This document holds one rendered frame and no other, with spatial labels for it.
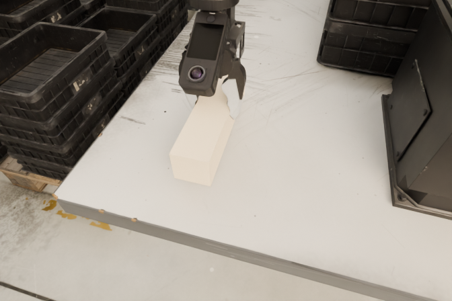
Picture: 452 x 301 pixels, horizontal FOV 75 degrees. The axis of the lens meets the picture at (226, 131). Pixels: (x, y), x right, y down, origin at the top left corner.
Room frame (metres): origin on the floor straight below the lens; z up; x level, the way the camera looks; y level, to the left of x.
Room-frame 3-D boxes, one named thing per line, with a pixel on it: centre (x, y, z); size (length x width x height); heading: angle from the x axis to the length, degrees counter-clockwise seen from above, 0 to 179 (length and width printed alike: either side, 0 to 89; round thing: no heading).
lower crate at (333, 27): (0.76, -0.42, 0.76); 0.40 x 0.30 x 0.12; 161
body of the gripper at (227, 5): (0.41, 0.01, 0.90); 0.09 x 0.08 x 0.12; 165
